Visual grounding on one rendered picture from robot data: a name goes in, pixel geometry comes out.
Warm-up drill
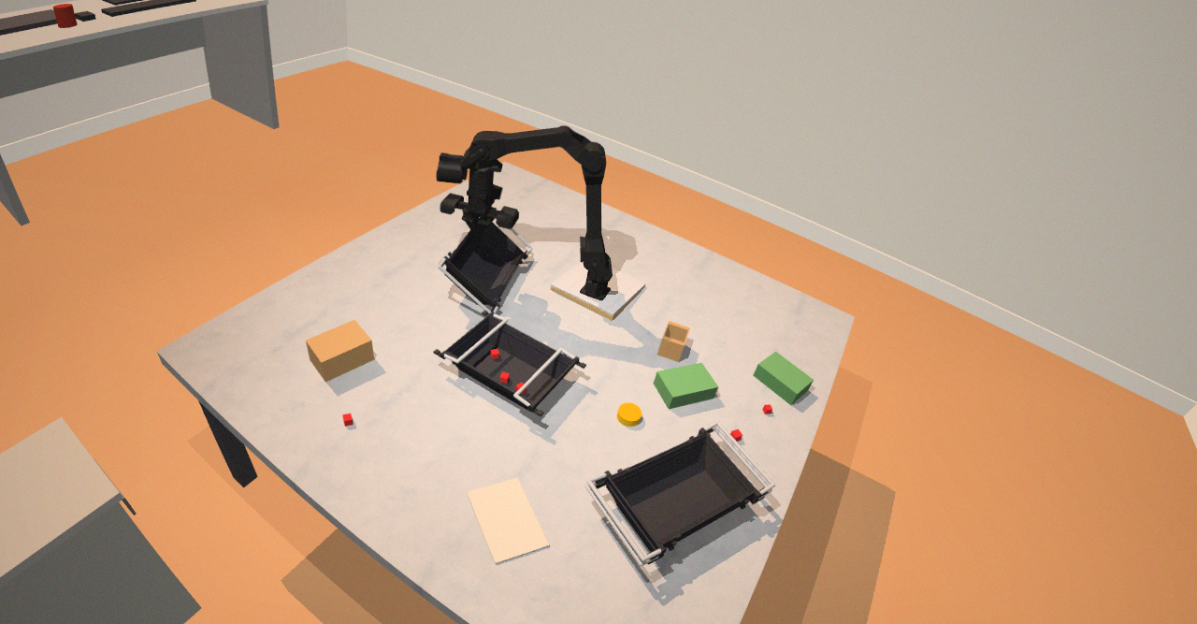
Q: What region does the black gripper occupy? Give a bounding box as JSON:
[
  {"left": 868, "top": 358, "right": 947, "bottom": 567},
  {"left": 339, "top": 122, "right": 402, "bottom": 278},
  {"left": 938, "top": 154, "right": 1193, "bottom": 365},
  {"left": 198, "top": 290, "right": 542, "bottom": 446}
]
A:
[{"left": 440, "top": 184, "right": 519, "bottom": 241}]

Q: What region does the orange short cylinder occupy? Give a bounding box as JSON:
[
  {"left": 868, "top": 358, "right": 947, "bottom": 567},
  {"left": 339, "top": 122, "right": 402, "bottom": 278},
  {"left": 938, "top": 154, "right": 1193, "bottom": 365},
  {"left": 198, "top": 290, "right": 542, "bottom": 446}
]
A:
[{"left": 616, "top": 402, "right": 642, "bottom": 428}]

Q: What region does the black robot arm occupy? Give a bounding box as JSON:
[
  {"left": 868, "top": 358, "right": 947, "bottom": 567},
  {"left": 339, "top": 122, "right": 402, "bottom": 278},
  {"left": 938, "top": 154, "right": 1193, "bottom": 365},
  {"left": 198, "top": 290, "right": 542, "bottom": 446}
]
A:
[{"left": 436, "top": 125, "right": 613, "bottom": 301}]

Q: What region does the green rectangular block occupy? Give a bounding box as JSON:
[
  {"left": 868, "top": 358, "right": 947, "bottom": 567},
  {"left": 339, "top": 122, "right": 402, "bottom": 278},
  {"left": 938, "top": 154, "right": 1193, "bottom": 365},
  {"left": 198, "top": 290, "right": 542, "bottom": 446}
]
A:
[
  {"left": 753, "top": 352, "right": 814, "bottom": 406},
  {"left": 654, "top": 363, "right": 718, "bottom": 408}
]

